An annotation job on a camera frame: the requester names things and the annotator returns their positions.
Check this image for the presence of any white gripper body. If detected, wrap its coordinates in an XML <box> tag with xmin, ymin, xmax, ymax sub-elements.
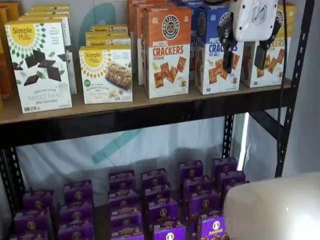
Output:
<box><xmin>228</xmin><ymin>0</ymin><xmax>279</xmax><ymax>42</ymax></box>

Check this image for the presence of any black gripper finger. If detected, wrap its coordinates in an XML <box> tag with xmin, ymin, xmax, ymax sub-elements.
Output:
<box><xmin>253</xmin><ymin>24</ymin><xmax>282</xmax><ymax>71</ymax></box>
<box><xmin>216</xmin><ymin>13</ymin><xmax>238</xmax><ymax>73</ymax></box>

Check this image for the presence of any yellow honey mustard crackers box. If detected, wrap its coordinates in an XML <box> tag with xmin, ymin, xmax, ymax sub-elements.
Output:
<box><xmin>240</xmin><ymin>2</ymin><xmax>298</xmax><ymax>89</ymax></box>

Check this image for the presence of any blue sea salt crackers box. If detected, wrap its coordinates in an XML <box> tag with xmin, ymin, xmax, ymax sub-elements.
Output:
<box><xmin>194</xmin><ymin>4</ymin><xmax>245</xmax><ymax>96</ymax></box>
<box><xmin>188</xmin><ymin>4</ymin><xmax>208</xmax><ymax>81</ymax></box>
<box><xmin>172</xmin><ymin>0</ymin><xmax>208</xmax><ymax>7</ymax></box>

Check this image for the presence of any orange cheddar pretzel crackers box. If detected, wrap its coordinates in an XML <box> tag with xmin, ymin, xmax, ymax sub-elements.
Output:
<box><xmin>127</xmin><ymin>0</ymin><xmax>167</xmax><ymax>76</ymax></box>
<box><xmin>136</xmin><ymin>2</ymin><xmax>177</xmax><ymax>86</ymax></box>
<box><xmin>142</xmin><ymin>5</ymin><xmax>193</xmax><ymax>99</ymax></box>

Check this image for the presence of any wooden shelf board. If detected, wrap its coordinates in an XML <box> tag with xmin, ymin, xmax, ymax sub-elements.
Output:
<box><xmin>0</xmin><ymin>79</ymin><xmax>293</xmax><ymax>125</ymax></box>

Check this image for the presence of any purple Annie's snack box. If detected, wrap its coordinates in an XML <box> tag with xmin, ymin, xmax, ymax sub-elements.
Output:
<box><xmin>189</xmin><ymin>191</ymin><xmax>222</xmax><ymax>216</ymax></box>
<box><xmin>219</xmin><ymin>170</ymin><xmax>246</xmax><ymax>186</ymax></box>
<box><xmin>109</xmin><ymin>202</ymin><xmax>143</xmax><ymax>223</ymax></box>
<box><xmin>108</xmin><ymin>170</ymin><xmax>136</xmax><ymax>191</ymax></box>
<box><xmin>152</xmin><ymin>219</ymin><xmax>187</xmax><ymax>240</ymax></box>
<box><xmin>183</xmin><ymin>175</ymin><xmax>214</xmax><ymax>196</ymax></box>
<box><xmin>109</xmin><ymin>219</ymin><xmax>145</xmax><ymax>240</ymax></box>
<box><xmin>178</xmin><ymin>160</ymin><xmax>204</xmax><ymax>179</ymax></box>
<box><xmin>13</xmin><ymin>208</ymin><xmax>51</xmax><ymax>232</ymax></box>
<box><xmin>223</xmin><ymin>180</ymin><xmax>250</xmax><ymax>198</ymax></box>
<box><xmin>147</xmin><ymin>197</ymin><xmax>179</xmax><ymax>223</ymax></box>
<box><xmin>23</xmin><ymin>191</ymin><xmax>55</xmax><ymax>212</ymax></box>
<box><xmin>107</xmin><ymin>188</ymin><xmax>139</xmax><ymax>208</ymax></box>
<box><xmin>198</xmin><ymin>215</ymin><xmax>230</xmax><ymax>240</ymax></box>
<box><xmin>141</xmin><ymin>167</ymin><xmax>168</xmax><ymax>187</ymax></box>
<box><xmin>143</xmin><ymin>182</ymin><xmax>173</xmax><ymax>201</ymax></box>
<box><xmin>9</xmin><ymin>229</ymin><xmax>49</xmax><ymax>240</ymax></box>
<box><xmin>212</xmin><ymin>157</ymin><xmax>238</xmax><ymax>176</ymax></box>
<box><xmin>57</xmin><ymin>221</ymin><xmax>95</xmax><ymax>240</ymax></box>
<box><xmin>59</xmin><ymin>199</ymin><xmax>94</xmax><ymax>223</ymax></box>
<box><xmin>63</xmin><ymin>179</ymin><xmax>94</xmax><ymax>202</ymax></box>

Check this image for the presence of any almond flour bars box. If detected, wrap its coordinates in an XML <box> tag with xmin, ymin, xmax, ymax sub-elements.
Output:
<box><xmin>89</xmin><ymin>24</ymin><xmax>129</xmax><ymax>35</ymax></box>
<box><xmin>78</xmin><ymin>45</ymin><xmax>133</xmax><ymax>105</ymax></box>
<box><xmin>85</xmin><ymin>31</ymin><xmax>132</xmax><ymax>50</ymax></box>

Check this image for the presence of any black metal shelf rack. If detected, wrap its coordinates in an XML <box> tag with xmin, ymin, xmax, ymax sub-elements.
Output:
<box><xmin>14</xmin><ymin>0</ymin><xmax>320</xmax><ymax>198</ymax></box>
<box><xmin>0</xmin><ymin>0</ymin><xmax>316</xmax><ymax>240</ymax></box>

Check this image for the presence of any Sweet Thins mint chocolate box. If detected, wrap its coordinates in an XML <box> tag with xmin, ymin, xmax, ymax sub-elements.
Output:
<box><xmin>4</xmin><ymin>17</ymin><xmax>73</xmax><ymax>115</ymax></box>
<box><xmin>27</xmin><ymin>6</ymin><xmax>71</xmax><ymax>14</ymax></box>
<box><xmin>17</xmin><ymin>14</ymin><xmax>77</xmax><ymax>95</ymax></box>
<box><xmin>23</xmin><ymin>10</ymin><xmax>72</xmax><ymax>19</ymax></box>

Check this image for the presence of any orange snack box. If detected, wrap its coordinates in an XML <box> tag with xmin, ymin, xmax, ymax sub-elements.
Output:
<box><xmin>0</xmin><ymin>7</ymin><xmax>15</xmax><ymax>101</ymax></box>
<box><xmin>0</xmin><ymin>1</ymin><xmax>23</xmax><ymax>22</ymax></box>

